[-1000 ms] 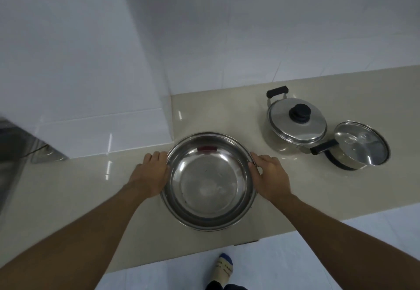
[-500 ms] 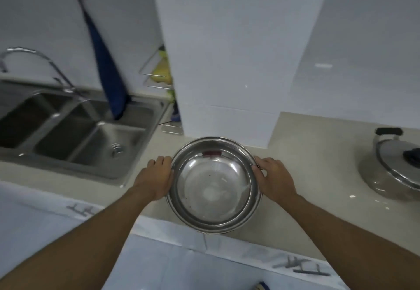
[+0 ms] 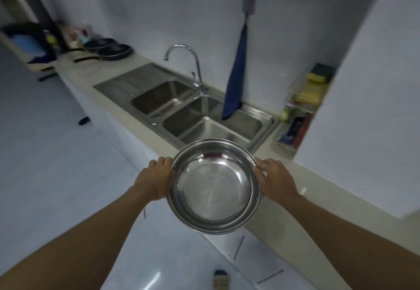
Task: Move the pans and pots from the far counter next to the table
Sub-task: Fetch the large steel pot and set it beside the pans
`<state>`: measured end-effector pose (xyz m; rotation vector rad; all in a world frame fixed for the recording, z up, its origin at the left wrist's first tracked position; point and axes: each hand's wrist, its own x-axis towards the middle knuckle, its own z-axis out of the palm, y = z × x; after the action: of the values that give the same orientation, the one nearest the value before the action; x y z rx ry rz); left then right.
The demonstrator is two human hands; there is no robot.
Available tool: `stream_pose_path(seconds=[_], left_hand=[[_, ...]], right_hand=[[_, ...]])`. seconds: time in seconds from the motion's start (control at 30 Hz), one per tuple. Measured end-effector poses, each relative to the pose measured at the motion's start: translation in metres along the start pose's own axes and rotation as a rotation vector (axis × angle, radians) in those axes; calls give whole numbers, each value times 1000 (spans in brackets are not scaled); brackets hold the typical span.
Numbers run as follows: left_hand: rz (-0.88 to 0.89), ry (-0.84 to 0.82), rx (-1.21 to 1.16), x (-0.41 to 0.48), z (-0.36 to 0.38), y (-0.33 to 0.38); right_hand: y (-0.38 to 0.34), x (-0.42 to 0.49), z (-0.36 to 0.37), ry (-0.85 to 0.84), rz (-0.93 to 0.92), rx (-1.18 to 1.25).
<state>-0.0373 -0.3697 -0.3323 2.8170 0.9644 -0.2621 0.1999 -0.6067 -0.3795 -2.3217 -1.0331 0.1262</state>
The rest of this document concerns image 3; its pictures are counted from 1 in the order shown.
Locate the yellow cloth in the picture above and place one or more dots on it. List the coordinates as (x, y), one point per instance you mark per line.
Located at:
(310, 94)

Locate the person's left hand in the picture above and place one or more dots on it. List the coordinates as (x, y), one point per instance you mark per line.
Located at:
(154, 181)

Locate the person's left forearm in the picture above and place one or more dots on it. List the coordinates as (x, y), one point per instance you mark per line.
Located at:
(65, 243)

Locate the small green cap bottle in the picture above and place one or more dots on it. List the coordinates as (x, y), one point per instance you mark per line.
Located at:
(286, 114)

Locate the blue hanging towel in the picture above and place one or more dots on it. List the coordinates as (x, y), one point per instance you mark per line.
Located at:
(234, 86)

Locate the white base cabinet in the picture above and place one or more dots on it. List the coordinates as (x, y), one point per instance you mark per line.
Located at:
(115, 125)

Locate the chrome gooseneck faucet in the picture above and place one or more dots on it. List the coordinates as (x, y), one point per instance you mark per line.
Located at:
(198, 69)

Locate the blue bag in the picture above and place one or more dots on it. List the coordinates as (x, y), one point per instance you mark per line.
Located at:
(28, 45)

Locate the black board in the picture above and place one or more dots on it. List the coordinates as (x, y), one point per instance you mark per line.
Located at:
(36, 7)

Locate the stainless steel double sink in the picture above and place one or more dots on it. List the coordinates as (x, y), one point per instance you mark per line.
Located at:
(242, 125)

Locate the blue pack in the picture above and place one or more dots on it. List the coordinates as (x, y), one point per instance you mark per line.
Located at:
(290, 133)

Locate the person's right hand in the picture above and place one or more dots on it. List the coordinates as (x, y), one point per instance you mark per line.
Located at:
(279, 181)

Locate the black plastic bin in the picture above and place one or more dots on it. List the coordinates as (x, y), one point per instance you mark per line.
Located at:
(36, 28)

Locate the small black floor object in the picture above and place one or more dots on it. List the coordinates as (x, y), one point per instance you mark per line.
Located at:
(84, 121)

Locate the light wooden side table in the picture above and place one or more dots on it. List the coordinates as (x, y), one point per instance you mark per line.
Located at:
(34, 66)

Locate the wide steel two-handled pan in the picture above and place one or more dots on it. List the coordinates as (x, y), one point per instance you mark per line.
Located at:
(213, 188)

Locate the black frying pan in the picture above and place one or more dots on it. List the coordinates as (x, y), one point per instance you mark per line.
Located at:
(115, 51)
(98, 43)

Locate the red box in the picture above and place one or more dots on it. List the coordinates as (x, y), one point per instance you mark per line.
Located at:
(305, 132)

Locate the person's right forearm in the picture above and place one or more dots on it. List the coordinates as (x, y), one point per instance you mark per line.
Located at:
(354, 243)

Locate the green and yellow sponge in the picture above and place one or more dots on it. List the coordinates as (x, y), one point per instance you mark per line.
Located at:
(320, 73)

